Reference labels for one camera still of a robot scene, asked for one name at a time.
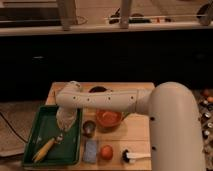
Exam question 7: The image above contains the small metal cup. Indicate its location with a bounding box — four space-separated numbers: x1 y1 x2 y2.
83 120 96 137

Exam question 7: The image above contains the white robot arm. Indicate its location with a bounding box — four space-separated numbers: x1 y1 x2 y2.
56 81 206 171

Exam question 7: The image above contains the yellow corn cob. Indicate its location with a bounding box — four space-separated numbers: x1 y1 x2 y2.
32 138 55 163

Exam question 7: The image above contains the black cable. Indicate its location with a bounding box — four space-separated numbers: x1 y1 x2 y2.
0 112 28 144

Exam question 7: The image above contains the orange fruit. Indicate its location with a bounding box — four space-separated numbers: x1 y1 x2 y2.
100 145 113 160

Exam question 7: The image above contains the white handled dish brush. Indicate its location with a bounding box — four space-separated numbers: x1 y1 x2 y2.
122 149 151 163

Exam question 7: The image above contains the silver metal fork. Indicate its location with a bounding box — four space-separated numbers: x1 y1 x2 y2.
54 133 64 144

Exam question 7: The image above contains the dark brown bowl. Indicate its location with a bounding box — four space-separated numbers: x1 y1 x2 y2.
89 86 107 93

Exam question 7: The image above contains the blue grey sponge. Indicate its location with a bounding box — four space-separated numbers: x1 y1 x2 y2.
82 140 98 164

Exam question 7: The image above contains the wooden table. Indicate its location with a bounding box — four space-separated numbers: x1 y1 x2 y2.
22 82 151 171

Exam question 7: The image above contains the green plastic tray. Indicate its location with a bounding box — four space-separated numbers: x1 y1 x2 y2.
22 105 82 168

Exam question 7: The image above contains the orange bowl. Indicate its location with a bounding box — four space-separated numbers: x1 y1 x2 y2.
96 110 123 128

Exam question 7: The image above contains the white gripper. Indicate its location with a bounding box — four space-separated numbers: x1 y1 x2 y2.
56 107 77 132

